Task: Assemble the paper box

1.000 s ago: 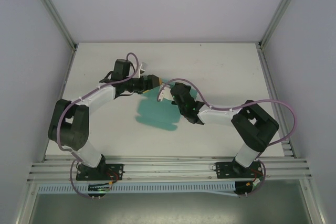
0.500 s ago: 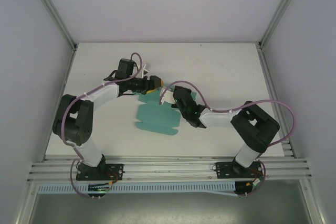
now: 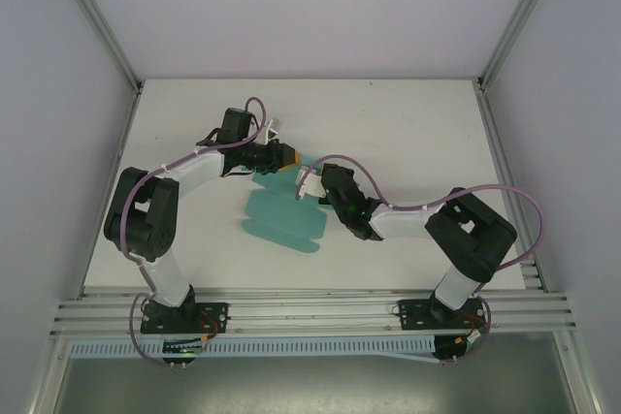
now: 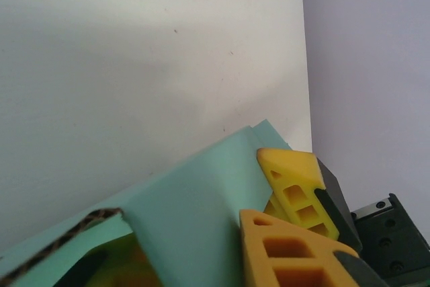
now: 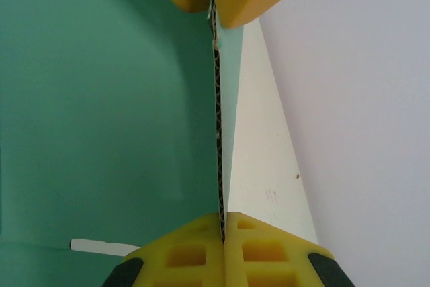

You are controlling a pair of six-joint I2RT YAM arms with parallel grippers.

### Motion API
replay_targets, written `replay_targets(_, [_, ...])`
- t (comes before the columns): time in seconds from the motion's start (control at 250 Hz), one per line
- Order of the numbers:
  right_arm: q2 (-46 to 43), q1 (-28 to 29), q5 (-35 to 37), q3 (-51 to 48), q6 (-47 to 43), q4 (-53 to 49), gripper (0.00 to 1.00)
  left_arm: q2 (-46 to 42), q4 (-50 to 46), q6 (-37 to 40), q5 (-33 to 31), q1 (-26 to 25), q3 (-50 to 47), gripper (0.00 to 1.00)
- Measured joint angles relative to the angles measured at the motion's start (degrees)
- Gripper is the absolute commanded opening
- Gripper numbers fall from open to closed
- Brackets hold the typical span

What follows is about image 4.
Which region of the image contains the teal cardboard paper box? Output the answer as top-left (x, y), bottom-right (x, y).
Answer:
top-left (0, 118), bottom-right (293, 287)

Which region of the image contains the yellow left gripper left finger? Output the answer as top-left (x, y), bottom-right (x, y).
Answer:
top-left (62, 233), bottom-right (161, 287)

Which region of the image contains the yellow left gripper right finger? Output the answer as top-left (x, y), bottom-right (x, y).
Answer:
top-left (239, 209), bottom-right (390, 287)

